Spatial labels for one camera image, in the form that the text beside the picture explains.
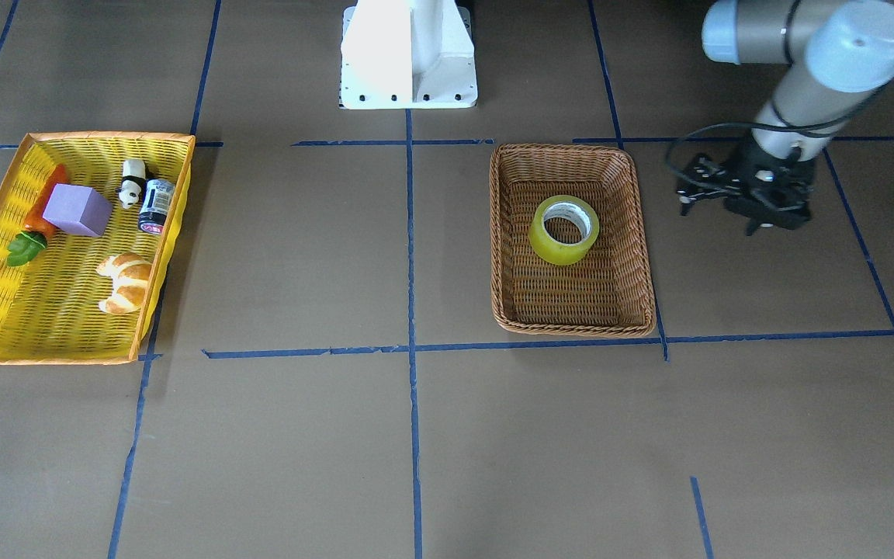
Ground toy croissant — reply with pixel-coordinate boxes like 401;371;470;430
96;252;152;315

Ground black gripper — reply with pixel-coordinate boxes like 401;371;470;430
723;138;815;236

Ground purple foam cube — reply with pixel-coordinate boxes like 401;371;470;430
42;183;113;238

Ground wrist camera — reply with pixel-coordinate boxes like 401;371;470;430
675;152;733;217

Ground orange toy carrot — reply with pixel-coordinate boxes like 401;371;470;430
5;164;68;268

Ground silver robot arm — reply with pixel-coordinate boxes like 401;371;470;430
700;1;894;236

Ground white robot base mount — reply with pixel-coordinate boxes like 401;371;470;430
338;1;479;110

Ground yellow packing tape roll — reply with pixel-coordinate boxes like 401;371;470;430
528;195;601;266

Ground yellow woven plastic basket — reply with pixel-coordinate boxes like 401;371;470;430
0;131;196;365

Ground braided black camera cable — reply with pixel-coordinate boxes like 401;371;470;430
664;78;882;195

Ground brown wicker basket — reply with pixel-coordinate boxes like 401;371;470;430
489;143;656;339

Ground panda figurine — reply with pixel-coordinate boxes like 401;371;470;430
117;158;147;210

